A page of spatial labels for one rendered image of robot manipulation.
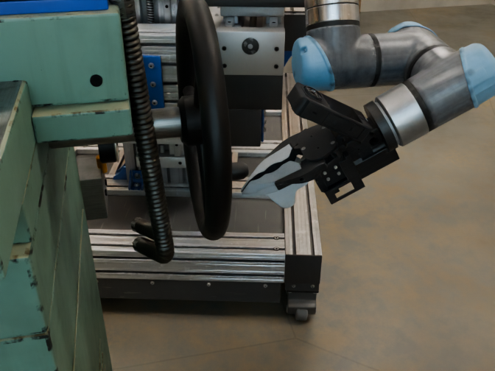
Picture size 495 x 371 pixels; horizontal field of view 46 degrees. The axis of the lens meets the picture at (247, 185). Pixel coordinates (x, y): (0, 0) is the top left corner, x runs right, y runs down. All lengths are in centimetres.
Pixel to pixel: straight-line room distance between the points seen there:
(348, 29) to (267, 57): 39
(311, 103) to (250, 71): 50
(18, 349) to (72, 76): 26
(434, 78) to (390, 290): 102
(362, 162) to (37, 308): 46
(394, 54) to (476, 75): 12
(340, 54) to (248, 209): 88
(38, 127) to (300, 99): 30
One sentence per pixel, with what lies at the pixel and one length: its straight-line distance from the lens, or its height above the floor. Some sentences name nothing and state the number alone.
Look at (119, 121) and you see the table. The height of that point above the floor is 86.
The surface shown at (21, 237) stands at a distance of 54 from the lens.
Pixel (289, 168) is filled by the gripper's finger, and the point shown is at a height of 73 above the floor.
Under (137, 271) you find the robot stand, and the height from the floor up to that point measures 15.
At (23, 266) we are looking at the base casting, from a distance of 53.
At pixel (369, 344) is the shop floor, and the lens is 156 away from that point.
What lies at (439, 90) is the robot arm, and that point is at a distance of 78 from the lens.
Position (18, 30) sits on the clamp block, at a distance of 60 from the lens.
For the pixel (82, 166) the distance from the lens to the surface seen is 103.
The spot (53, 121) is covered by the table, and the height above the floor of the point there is 86.
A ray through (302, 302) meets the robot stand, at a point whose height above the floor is 7.
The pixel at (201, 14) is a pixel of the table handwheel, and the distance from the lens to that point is 62.
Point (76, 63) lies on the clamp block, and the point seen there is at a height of 91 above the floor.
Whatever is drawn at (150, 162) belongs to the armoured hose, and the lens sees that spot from 69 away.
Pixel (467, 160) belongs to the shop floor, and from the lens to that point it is 246.
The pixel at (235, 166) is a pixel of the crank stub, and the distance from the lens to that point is 79.
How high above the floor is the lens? 110
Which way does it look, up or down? 31 degrees down
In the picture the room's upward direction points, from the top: straight up
